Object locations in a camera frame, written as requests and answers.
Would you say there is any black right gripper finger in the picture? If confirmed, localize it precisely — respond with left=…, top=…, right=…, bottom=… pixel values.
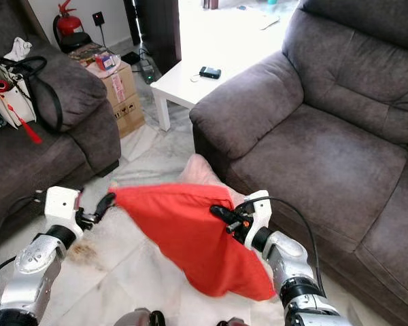
left=209, top=204, right=241, bottom=225

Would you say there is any red pillow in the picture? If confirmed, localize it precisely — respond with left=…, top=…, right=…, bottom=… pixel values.
left=110, top=183, right=276, bottom=302

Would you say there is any pink pillow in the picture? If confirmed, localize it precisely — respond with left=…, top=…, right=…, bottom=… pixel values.
left=177, top=154, right=247, bottom=206

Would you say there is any brown fabric sofa with bag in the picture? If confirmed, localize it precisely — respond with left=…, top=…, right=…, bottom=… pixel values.
left=0, top=0, right=122, bottom=228

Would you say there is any dark brown fabric sofa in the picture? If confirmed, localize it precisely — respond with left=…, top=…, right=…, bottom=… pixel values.
left=189, top=0, right=408, bottom=326

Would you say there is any red tassel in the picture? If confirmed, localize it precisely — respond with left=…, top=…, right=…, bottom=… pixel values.
left=0, top=79, right=43, bottom=145

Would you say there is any brown cardboard box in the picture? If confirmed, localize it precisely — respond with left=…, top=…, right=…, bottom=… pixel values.
left=88, top=54, right=146, bottom=139

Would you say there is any robot left leg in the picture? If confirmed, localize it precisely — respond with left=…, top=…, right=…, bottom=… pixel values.
left=116, top=309, right=167, bottom=326

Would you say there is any white side table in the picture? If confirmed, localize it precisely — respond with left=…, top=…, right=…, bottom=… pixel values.
left=150, top=0, right=303, bottom=132

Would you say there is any small black device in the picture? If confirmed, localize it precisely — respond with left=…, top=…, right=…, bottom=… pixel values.
left=199, top=66, right=222, bottom=80

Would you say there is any white crumpled cloth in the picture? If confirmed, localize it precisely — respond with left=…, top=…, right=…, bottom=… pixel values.
left=3, top=37, right=33, bottom=63

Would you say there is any red fire extinguisher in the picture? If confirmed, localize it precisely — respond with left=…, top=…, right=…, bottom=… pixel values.
left=54, top=0, right=82, bottom=38

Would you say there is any dark wooden panel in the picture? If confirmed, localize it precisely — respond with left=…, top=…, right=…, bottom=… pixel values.
left=124, top=0, right=182, bottom=69

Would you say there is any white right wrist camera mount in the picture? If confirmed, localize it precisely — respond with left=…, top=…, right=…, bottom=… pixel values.
left=241, top=190, right=273, bottom=249

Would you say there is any white bag with black straps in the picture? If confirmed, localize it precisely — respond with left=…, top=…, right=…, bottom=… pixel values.
left=0, top=56, right=65, bottom=134

